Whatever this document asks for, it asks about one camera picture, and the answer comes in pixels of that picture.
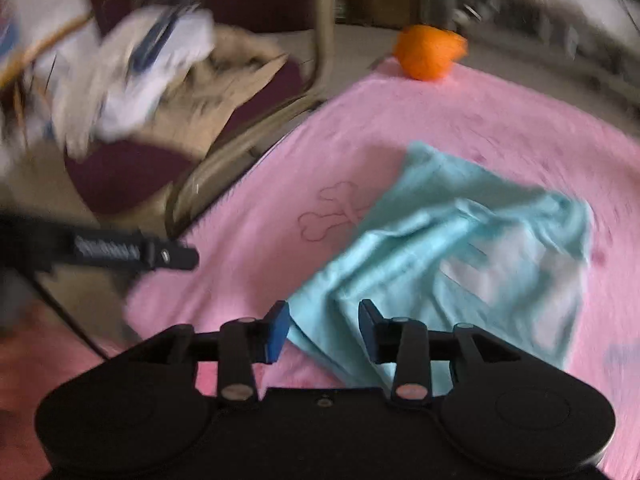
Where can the large bumpy orange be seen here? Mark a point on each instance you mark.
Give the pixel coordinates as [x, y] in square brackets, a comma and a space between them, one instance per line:
[427, 52]

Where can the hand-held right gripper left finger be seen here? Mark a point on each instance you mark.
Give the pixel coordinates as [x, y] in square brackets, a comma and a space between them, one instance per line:
[277, 335]

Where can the maroon chair with gold frame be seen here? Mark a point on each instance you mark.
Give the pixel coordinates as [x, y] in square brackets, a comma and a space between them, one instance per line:
[125, 175]

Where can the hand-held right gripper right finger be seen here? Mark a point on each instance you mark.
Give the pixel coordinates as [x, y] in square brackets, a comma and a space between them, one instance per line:
[370, 332]

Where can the teal t-shirt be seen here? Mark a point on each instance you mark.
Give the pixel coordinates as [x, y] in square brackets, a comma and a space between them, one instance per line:
[425, 240]

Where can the white garment with blue trim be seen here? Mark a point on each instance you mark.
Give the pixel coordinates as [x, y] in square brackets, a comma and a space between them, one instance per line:
[135, 80]

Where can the pink printed blanket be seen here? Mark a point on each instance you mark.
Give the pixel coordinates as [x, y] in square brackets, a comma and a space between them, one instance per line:
[450, 120]

